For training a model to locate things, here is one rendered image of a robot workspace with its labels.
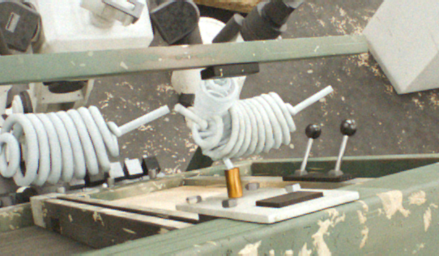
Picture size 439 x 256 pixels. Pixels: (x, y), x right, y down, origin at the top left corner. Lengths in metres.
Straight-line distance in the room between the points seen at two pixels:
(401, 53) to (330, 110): 0.68
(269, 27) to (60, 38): 0.47
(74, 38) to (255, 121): 0.86
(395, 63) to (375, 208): 3.42
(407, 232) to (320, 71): 3.19
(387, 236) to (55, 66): 0.32
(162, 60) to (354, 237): 0.23
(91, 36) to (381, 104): 2.65
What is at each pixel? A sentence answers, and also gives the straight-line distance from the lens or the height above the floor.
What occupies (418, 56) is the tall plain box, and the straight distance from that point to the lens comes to 3.78.
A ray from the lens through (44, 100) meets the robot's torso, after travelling 1.88.
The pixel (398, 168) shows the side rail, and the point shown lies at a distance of 1.32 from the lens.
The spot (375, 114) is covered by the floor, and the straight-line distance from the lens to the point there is 3.70.
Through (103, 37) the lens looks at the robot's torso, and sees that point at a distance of 1.41.
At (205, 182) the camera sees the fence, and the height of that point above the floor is 1.01.
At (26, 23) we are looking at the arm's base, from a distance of 1.39.
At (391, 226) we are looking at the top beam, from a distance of 0.53.
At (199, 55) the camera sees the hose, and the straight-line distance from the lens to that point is 0.51.
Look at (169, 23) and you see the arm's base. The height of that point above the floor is 1.33.
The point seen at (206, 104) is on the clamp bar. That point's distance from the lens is 0.57.
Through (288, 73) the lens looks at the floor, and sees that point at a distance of 3.56.
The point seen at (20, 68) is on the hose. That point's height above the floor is 1.96.
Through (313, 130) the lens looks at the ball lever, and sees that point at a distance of 1.25.
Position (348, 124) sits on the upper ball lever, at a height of 1.55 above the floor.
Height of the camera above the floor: 2.31
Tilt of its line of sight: 48 degrees down
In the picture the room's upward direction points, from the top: 36 degrees clockwise
